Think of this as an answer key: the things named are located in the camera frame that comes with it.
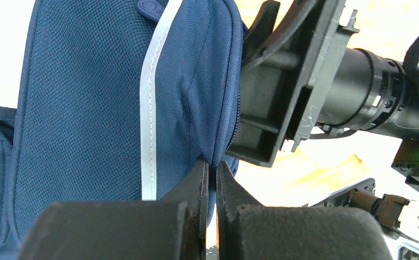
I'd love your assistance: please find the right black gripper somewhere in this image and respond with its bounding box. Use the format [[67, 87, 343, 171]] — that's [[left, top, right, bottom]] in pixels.
[[227, 1, 358, 167]]

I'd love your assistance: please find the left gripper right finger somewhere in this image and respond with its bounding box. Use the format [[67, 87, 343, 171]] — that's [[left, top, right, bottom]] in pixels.
[[216, 162, 391, 259]]

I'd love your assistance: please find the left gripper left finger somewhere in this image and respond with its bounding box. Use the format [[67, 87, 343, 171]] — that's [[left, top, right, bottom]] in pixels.
[[19, 158, 209, 259]]

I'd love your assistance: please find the navy blue backpack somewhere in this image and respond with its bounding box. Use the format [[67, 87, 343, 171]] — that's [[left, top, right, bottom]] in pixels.
[[0, 1, 247, 259]]

